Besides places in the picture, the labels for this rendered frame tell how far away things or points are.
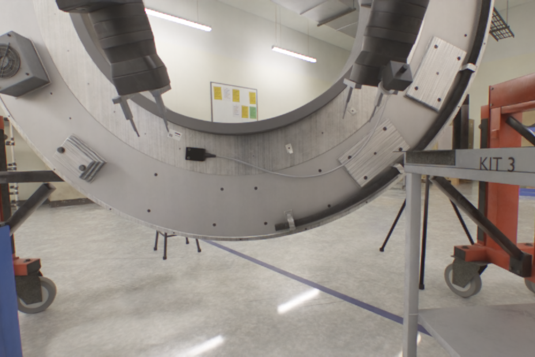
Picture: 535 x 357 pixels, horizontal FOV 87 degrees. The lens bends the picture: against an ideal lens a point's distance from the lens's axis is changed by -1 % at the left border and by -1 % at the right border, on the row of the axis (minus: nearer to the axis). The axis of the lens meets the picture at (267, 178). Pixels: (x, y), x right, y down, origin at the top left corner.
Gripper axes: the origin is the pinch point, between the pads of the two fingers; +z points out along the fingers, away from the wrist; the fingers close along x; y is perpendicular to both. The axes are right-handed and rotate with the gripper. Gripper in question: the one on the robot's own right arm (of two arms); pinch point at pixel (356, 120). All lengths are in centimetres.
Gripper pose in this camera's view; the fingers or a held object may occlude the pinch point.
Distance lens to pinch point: 54.1
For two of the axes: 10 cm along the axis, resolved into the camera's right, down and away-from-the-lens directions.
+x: 9.8, 0.8, 1.9
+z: -1.6, 8.8, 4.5
